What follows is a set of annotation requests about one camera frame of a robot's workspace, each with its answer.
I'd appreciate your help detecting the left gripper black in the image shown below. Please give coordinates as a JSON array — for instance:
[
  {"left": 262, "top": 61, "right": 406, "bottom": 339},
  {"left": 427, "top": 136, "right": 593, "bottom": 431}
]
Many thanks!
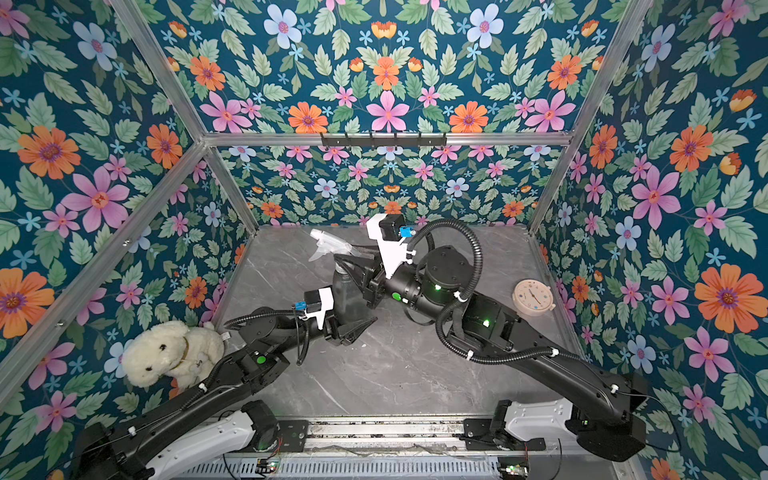
[{"left": 269, "top": 288, "right": 368, "bottom": 355}]

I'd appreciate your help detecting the clear plastic spray bottle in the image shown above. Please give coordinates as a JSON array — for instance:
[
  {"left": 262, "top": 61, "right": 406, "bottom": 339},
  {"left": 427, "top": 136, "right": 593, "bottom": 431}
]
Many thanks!
[{"left": 327, "top": 269, "right": 377, "bottom": 345}]

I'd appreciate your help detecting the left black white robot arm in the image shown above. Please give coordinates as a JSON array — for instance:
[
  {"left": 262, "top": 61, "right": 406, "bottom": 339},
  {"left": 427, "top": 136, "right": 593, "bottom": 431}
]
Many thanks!
[{"left": 72, "top": 280, "right": 381, "bottom": 479}]

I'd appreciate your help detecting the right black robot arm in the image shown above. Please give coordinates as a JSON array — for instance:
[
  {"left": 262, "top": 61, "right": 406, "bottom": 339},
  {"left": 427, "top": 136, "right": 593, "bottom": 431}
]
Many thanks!
[{"left": 366, "top": 214, "right": 648, "bottom": 462}]

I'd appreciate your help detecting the cream plush teddy bear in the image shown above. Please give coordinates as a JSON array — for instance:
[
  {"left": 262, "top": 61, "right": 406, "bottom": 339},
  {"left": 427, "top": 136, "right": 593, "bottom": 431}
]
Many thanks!
[{"left": 121, "top": 321, "right": 225, "bottom": 389}]

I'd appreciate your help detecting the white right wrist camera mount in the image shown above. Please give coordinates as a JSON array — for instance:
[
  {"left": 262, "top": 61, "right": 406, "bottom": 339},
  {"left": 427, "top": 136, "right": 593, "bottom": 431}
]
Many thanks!
[{"left": 366, "top": 213, "right": 415, "bottom": 279}]

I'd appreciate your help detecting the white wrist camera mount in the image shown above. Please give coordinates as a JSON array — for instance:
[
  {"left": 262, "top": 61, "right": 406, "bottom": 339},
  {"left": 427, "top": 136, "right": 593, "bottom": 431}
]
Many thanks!
[
  {"left": 295, "top": 286, "right": 335, "bottom": 330},
  {"left": 366, "top": 213, "right": 415, "bottom": 279}
]

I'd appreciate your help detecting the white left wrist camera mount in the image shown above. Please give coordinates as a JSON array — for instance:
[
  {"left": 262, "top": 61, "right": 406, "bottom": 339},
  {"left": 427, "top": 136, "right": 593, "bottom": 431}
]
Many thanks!
[{"left": 295, "top": 286, "right": 335, "bottom": 330}]

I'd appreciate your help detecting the metal base rail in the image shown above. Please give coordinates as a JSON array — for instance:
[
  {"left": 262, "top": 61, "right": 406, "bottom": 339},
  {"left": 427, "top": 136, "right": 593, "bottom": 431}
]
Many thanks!
[{"left": 258, "top": 415, "right": 632, "bottom": 480}]

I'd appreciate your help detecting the cream round wall clock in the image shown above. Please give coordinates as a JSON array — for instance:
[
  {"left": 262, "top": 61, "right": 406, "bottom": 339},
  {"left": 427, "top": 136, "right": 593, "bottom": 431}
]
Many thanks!
[{"left": 512, "top": 279, "right": 556, "bottom": 317}]

